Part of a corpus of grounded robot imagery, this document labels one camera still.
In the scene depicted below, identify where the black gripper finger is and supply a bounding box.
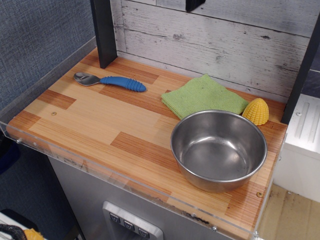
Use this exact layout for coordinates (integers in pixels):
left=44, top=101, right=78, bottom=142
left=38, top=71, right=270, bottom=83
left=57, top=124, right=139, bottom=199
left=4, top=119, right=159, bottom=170
left=185, top=0, right=206, bottom=12

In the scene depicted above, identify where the green towel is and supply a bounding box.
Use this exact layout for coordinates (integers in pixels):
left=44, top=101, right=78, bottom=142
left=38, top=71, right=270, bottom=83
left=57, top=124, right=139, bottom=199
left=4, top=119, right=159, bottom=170
left=161, top=74, right=249, bottom=119

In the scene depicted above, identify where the yellow toy corn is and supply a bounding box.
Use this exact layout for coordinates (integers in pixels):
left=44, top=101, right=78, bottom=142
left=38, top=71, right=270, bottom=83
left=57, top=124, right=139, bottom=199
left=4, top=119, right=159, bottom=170
left=242, top=98, right=269, bottom=126

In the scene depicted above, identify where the stainless steel bowl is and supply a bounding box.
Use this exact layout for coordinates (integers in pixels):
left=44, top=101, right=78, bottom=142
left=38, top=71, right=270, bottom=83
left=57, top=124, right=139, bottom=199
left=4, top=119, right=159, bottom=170
left=170, top=110, right=268, bottom=193

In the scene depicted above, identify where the grey toy cabinet front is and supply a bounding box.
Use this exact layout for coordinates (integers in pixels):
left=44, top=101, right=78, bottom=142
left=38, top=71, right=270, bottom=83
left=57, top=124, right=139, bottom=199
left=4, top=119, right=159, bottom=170
left=49, top=158, right=256, bottom=240

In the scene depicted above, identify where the silver button panel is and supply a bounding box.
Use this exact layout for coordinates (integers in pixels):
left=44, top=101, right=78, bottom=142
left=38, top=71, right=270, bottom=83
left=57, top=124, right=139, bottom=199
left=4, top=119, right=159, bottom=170
left=102, top=201, right=164, bottom=240

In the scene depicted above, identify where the yellow object bottom left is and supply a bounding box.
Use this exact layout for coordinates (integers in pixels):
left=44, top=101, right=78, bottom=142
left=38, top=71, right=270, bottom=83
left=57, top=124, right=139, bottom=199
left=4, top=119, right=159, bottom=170
left=23, top=228, right=45, bottom=240

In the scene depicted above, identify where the blue handled metal spoon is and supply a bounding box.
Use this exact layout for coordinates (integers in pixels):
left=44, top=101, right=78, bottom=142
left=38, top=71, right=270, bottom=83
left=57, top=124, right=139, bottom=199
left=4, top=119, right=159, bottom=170
left=73, top=72, right=147, bottom=92

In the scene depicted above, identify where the black right post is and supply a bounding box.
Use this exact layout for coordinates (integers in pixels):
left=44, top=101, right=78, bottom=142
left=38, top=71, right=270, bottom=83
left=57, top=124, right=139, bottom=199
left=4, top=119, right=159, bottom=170
left=281, top=0, right=320, bottom=124

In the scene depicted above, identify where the white aluminium rail block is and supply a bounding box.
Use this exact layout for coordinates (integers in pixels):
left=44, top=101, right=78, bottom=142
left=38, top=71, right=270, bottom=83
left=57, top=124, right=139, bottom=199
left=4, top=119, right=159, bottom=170
left=273, top=94, right=320, bottom=202

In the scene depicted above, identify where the black braided cable bottom left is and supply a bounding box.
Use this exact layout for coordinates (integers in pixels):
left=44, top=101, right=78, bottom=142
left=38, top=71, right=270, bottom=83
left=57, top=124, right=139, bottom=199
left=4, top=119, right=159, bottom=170
left=0, top=223, right=27, bottom=240

